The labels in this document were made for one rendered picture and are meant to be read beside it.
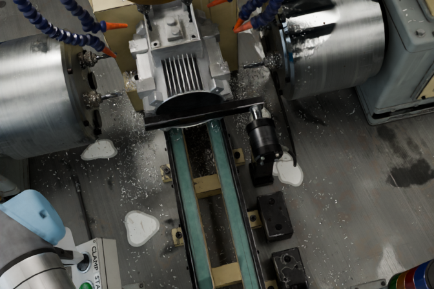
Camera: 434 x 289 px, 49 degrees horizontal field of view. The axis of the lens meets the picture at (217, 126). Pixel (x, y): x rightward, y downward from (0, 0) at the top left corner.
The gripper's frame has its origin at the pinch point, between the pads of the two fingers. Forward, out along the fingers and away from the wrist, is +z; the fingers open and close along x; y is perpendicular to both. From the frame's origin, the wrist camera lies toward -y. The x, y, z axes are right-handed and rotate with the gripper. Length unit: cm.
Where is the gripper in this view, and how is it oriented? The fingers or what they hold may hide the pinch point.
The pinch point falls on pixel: (76, 262)
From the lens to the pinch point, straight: 88.9
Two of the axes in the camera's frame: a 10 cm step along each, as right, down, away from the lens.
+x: -8.2, 3.9, 4.1
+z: 5.3, 2.5, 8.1
